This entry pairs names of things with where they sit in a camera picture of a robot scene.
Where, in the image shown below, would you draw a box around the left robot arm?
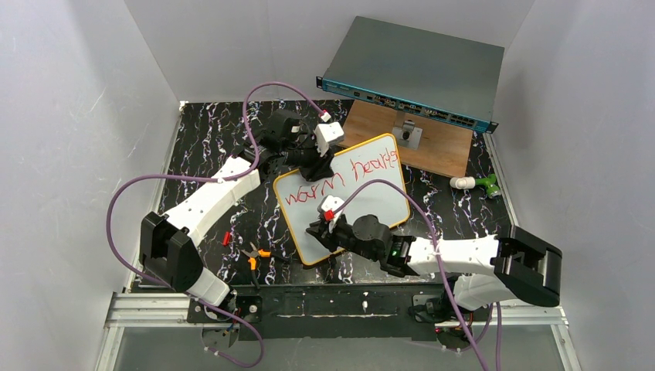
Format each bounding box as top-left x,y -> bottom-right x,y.
139,110 -> 344,307

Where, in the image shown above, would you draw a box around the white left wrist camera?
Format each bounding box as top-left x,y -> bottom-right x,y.
314,111 -> 344,157

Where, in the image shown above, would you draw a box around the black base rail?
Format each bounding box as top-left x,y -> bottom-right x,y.
184,282 -> 487,343

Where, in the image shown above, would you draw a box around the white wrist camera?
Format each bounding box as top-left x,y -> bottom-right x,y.
314,111 -> 344,157
317,195 -> 344,226

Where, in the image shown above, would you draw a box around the orange handled pliers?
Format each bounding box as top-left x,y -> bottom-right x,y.
240,243 -> 290,291

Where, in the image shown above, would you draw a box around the metal bracket on board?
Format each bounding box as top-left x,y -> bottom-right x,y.
392,111 -> 423,150

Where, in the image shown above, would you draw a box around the grey network switch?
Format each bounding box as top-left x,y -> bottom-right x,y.
316,16 -> 504,134

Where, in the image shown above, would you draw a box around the aluminium frame rail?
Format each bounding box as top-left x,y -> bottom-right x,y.
97,293 -> 581,370

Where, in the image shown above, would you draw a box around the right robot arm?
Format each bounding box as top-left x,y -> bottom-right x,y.
306,215 -> 562,311

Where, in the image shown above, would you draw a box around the orange framed whiteboard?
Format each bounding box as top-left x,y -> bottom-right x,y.
272,133 -> 412,267

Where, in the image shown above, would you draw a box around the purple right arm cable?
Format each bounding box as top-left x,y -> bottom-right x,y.
332,179 -> 505,371

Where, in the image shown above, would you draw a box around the red marker cap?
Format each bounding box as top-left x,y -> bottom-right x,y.
222,231 -> 231,247

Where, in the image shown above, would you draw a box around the white and green pipe fitting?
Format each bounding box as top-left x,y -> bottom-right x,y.
449,173 -> 501,198

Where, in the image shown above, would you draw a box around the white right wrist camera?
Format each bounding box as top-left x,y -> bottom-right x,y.
317,195 -> 344,226

